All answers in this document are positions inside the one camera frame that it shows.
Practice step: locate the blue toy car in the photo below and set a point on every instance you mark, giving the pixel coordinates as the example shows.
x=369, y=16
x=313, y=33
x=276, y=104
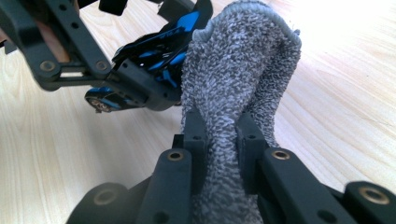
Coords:
x=155, y=53

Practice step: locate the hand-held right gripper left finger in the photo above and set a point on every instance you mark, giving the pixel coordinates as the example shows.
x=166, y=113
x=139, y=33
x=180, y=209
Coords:
x=174, y=186

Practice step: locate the grey terry towel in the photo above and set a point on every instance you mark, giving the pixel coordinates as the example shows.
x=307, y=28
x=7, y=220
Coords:
x=236, y=68

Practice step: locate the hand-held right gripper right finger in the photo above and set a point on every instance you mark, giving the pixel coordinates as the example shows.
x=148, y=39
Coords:
x=286, y=186

